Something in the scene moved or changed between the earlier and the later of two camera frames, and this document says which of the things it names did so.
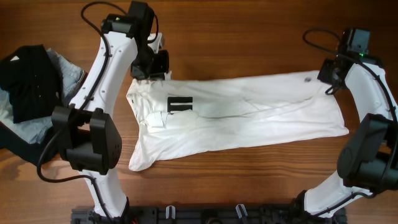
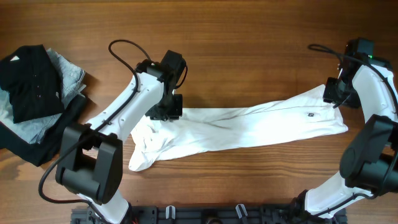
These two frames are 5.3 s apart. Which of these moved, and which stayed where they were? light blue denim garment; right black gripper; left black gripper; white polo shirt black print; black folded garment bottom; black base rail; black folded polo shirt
Moved: right black gripper; white polo shirt black print; left black gripper
Stayed: black base rail; black folded garment bottom; light blue denim garment; black folded polo shirt
